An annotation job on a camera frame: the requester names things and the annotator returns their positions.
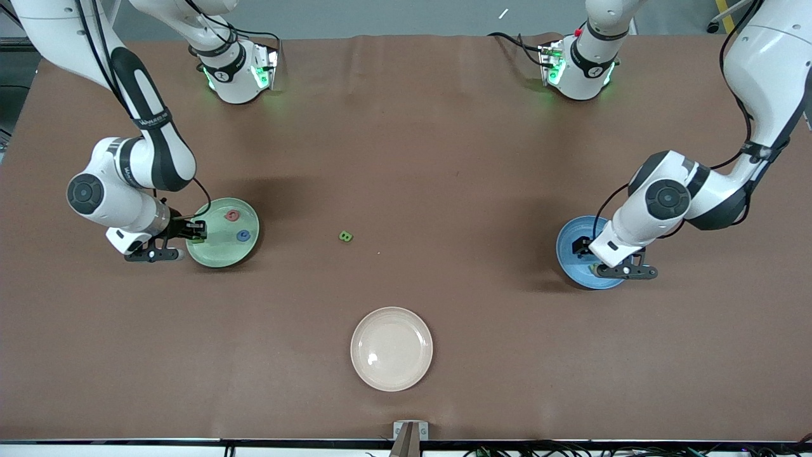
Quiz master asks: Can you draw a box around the light green plate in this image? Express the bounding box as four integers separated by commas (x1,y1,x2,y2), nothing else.
185,197,260,268

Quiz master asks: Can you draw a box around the black arm base cable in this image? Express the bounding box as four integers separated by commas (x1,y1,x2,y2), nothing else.
228,29,282,55
487,31,546,68

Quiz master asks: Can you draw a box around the table edge rail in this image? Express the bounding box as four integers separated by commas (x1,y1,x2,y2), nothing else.
0,437,812,457

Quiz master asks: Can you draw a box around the metal leg with caster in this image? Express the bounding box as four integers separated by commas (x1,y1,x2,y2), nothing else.
707,0,740,34

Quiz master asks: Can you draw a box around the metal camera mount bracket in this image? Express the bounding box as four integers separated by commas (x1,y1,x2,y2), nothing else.
390,420,430,457

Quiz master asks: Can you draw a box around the beige plate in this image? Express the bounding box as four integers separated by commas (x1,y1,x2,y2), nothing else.
350,307,434,392

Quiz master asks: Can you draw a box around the brown table mat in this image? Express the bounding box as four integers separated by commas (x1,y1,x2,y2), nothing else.
0,33,812,443

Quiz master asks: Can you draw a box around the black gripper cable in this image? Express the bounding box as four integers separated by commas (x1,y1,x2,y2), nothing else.
76,0,212,222
592,0,778,243

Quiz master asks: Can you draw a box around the blue plate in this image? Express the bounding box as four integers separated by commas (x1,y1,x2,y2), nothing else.
556,216,629,291

